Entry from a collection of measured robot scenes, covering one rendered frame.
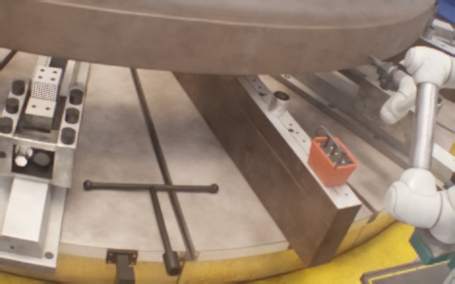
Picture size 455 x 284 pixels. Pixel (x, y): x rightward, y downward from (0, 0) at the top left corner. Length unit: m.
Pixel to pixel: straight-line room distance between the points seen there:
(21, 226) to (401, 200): 1.45
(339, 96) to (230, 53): 1.28
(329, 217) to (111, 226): 0.92
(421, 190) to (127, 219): 1.25
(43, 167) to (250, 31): 1.06
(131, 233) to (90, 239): 0.19
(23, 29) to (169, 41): 0.63
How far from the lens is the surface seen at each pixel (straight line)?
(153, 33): 2.65
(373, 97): 3.70
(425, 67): 2.64
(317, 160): 2.70
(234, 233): 2.88
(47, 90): 2.59
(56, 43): 2.68
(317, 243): 2.76
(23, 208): 2.54
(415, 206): 2.44
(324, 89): 3.96
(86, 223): 2.73
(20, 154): 2.61
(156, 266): 2.81
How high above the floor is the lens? 2.25
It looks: 35 degrees down
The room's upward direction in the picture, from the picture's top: 18 degrees clockwise
